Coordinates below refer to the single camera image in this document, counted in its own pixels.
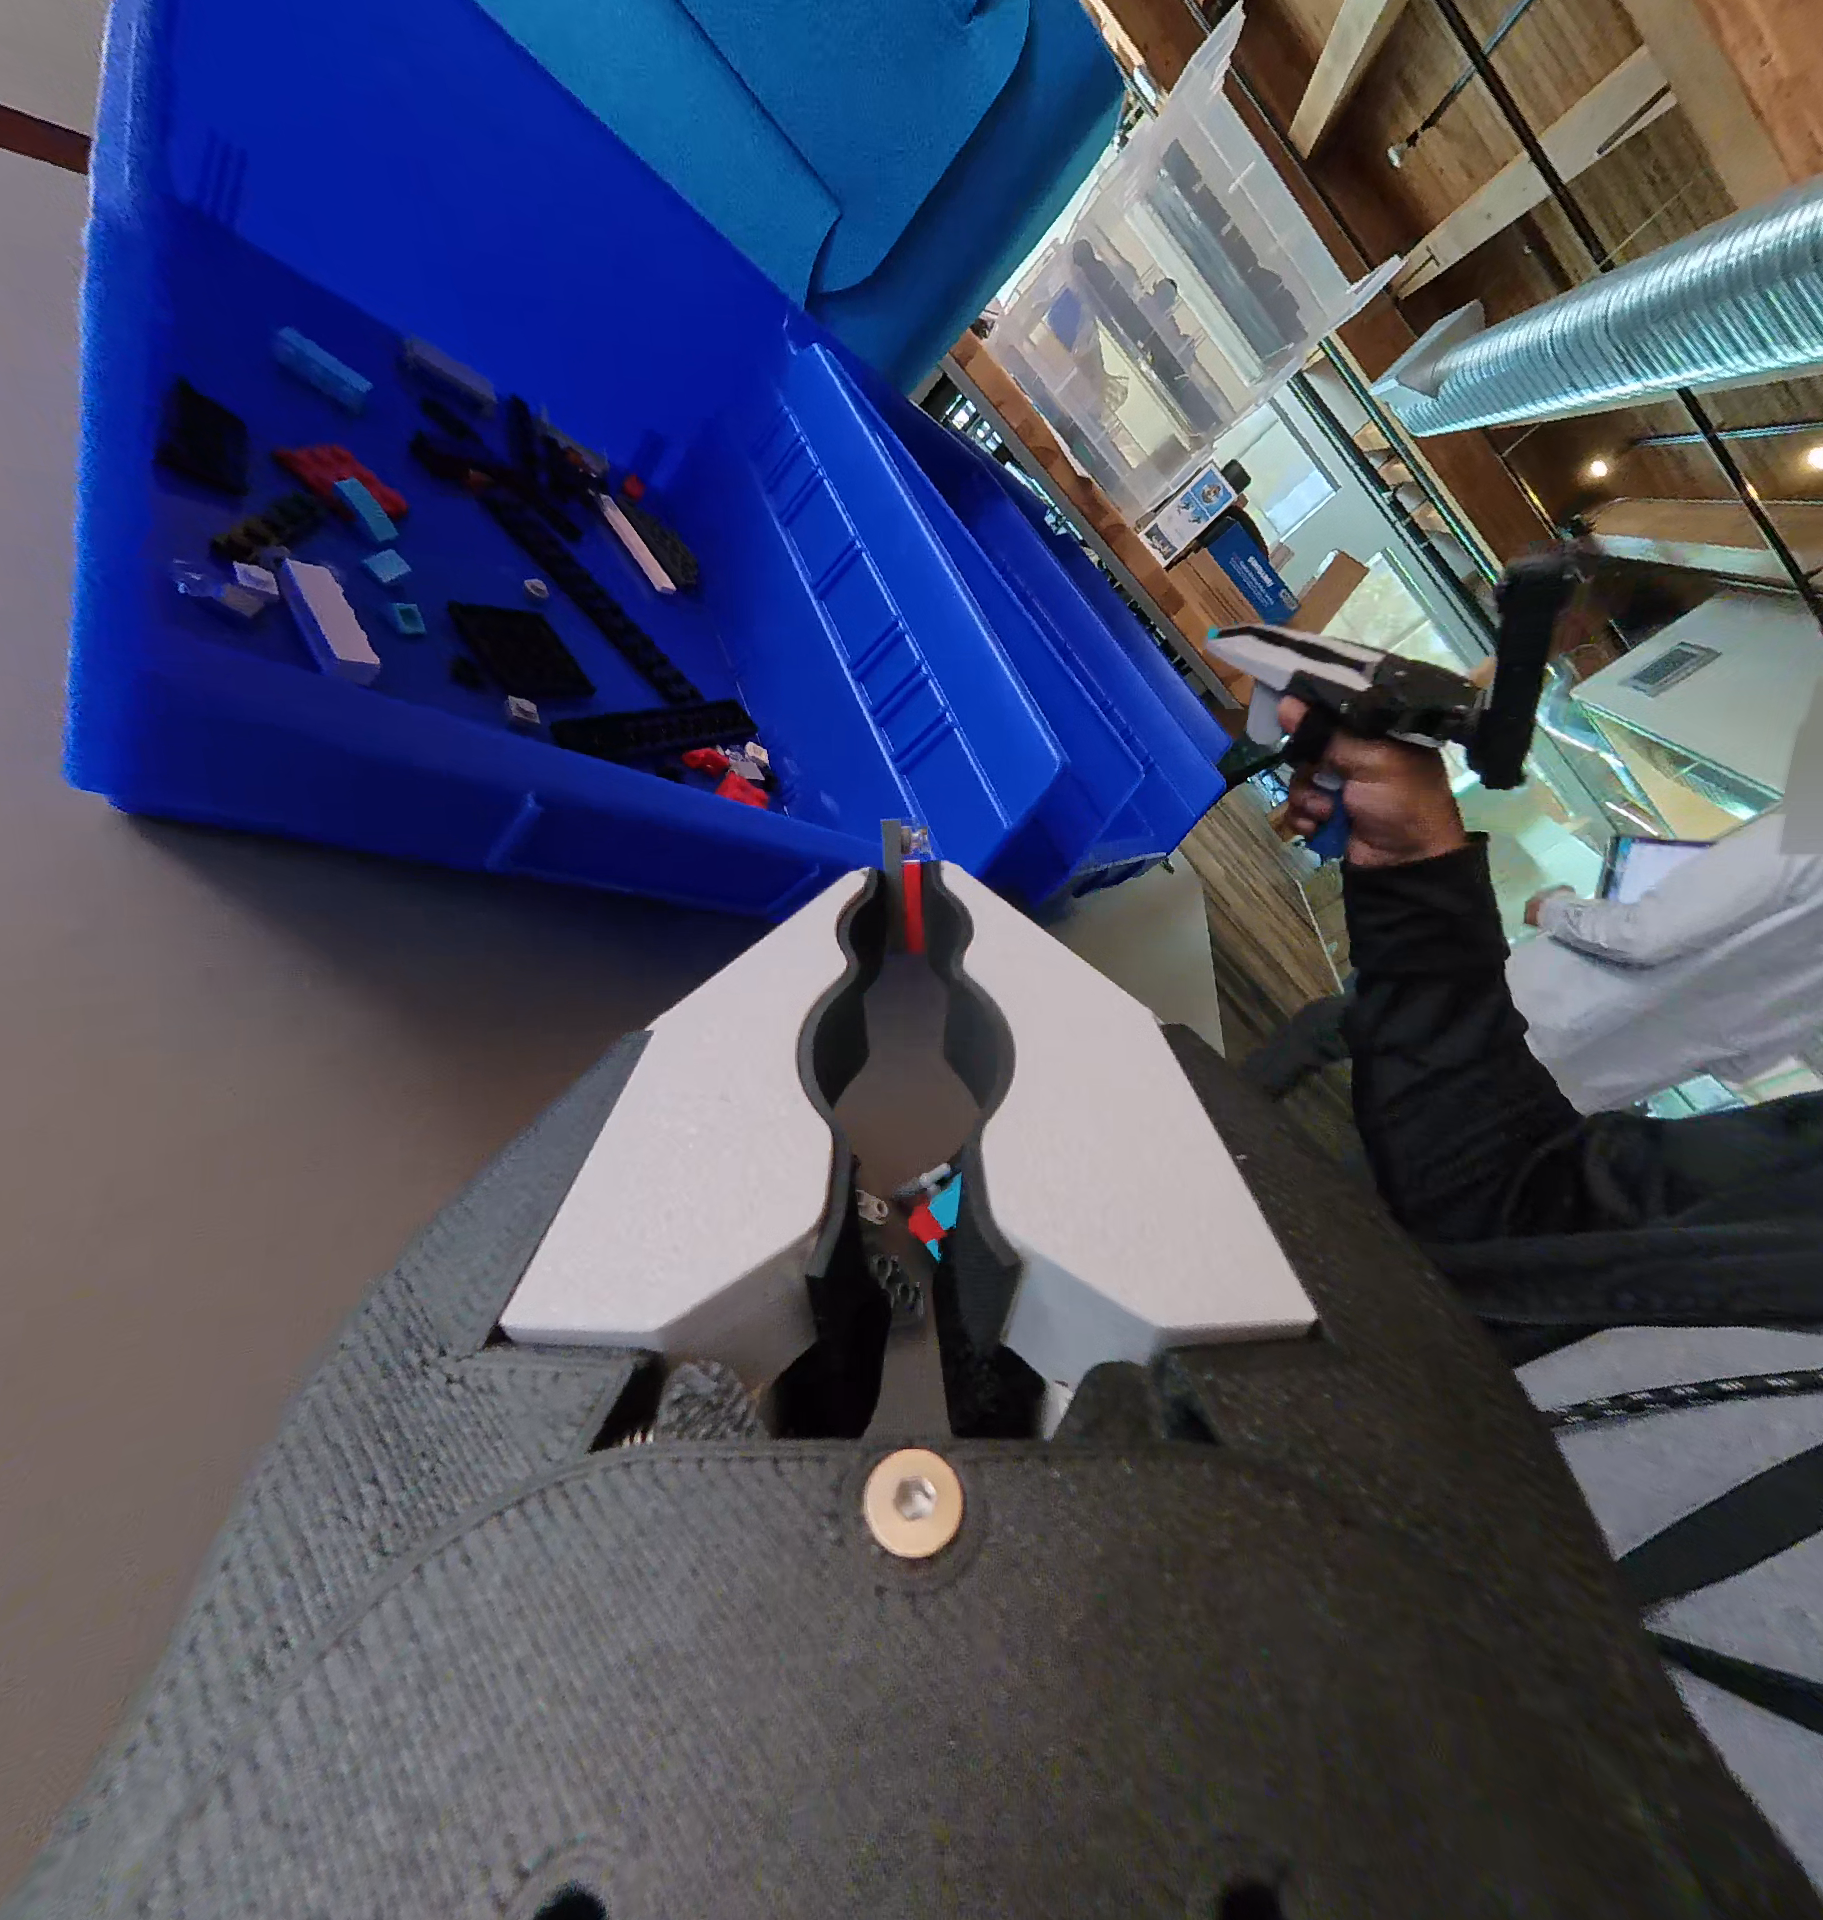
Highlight silver air duct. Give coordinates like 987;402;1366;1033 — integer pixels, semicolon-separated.
1370;162;1823;440

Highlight pile of loose toy bricks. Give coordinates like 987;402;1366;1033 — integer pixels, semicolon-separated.
153;328;778;812

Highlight blue cardboard box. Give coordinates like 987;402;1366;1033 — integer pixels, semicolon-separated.
1205;517;1297;618

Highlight black lanyard strap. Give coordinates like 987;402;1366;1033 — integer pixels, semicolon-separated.
1615;1447;1823;1754

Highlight person's right forearm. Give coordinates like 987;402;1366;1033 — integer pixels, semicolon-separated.
1339;832;1823;1329

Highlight open laptop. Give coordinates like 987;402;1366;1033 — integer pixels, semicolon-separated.
1601;836;1723;905

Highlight teal and black brick block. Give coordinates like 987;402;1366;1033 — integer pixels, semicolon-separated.
899;1162;973;1263

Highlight clear plastic drawer organiser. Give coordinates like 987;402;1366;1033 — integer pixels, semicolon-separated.
983;0;1406;519

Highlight wooden table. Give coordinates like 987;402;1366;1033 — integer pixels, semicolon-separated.
919;328;1257;709

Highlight wooden box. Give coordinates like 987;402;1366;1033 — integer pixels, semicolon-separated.
1166;554;1281;678

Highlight grey desk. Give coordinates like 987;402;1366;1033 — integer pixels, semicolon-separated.
0;0;1227;1877

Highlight red and teal brick assembly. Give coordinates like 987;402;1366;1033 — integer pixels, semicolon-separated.
878;816;934;958

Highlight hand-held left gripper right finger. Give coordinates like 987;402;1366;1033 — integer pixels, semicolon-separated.
934;861;1323;1428

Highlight person's right hand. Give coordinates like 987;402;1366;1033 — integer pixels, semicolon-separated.
1279;692;1466;872

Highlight person's grey sweatshirt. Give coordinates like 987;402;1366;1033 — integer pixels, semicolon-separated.
1510;1326;1823;1920

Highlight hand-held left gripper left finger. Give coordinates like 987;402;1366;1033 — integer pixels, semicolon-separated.
498;868;875;1353

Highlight small printed card box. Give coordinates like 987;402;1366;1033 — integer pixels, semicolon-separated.
1139;463;1252;559

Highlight black speckled drawstring cord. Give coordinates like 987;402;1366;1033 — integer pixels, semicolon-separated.
1550;1361;1823;1428

